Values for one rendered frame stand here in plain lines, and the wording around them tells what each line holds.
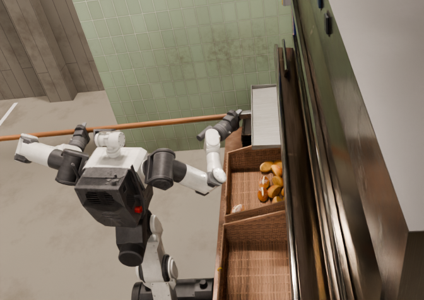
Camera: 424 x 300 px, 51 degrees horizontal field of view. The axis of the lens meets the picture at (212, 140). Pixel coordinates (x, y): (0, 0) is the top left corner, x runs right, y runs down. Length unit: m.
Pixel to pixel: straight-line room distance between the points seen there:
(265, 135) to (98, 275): 1.75
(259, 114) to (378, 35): 1.44
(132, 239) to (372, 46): 1.45
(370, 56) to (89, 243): 3.01
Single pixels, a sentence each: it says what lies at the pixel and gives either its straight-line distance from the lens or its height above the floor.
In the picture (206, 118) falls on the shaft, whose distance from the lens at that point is 2.35.
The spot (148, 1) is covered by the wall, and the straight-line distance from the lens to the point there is 3.43.
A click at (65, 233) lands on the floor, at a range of 3.80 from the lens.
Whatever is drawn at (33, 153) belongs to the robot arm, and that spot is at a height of 1.42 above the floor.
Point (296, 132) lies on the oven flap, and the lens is 1.85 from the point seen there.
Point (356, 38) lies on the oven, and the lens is 0.97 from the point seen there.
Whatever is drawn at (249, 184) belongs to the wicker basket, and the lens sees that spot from 2.81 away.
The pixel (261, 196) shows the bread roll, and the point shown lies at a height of 0.63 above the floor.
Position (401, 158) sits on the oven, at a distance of 0.67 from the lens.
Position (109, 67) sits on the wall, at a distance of 3.76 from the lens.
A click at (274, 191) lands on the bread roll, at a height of 0.64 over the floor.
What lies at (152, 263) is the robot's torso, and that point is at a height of 0.72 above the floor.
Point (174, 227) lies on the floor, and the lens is 3.47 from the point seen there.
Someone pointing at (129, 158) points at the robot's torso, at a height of 1.40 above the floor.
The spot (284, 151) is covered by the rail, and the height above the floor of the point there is 1.43.
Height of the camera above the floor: 2.54
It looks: 37 degrees down
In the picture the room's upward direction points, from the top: 12 degrees counter-clockwise
